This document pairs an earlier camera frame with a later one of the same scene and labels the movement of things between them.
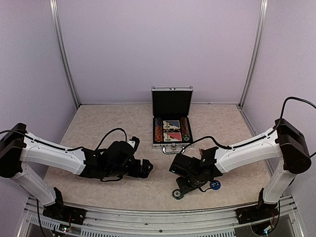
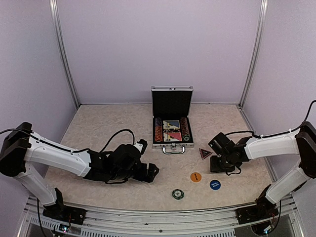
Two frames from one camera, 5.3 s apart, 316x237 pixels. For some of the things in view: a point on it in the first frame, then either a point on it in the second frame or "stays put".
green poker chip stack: x=186 y=138 stays put
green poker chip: x=177 y=194 stays put
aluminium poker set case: x=173 y=123 stays put
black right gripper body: x=191 y=184 -> x=224 y=165
